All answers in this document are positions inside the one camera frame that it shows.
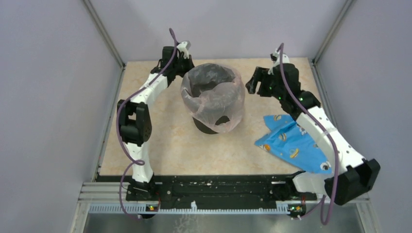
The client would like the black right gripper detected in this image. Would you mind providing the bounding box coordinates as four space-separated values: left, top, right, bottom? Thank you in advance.
246 67 285 101

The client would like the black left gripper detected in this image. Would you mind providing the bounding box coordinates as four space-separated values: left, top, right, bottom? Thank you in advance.
172 55 199 78

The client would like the translucent pink trash bag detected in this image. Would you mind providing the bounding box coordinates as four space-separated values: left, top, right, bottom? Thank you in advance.
180 63 245 133

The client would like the black plastic trash bin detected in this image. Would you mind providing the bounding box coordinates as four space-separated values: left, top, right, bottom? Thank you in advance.
192 116 230 134

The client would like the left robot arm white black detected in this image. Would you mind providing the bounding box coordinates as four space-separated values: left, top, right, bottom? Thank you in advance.
116 41 194 201

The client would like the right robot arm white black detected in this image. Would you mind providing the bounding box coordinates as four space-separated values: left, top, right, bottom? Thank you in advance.
245 63 381 206

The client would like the blue cartoon printed bag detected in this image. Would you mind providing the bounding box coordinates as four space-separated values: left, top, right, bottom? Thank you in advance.
255 115 332 174

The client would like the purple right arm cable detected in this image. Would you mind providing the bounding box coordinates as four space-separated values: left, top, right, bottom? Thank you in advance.
277 42 340 226

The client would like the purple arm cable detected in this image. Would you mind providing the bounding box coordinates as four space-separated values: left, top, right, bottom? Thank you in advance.
115 27 179 221
277 42 340 226

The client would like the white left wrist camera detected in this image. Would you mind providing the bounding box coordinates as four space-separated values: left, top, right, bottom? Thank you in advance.
177 40 191 59

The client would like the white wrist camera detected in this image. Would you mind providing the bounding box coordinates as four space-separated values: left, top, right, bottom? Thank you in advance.
177 40 191 59
268 48 290 75

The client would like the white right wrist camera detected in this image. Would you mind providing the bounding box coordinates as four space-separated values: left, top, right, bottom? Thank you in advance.
268 48 290 75

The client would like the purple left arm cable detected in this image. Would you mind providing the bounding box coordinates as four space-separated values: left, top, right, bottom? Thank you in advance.
115 27 179 221

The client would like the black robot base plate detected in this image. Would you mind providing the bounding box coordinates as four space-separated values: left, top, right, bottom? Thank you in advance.
126 174 317 210

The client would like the white slotted cable duct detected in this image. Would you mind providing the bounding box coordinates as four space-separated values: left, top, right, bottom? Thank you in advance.
88 201 291 215

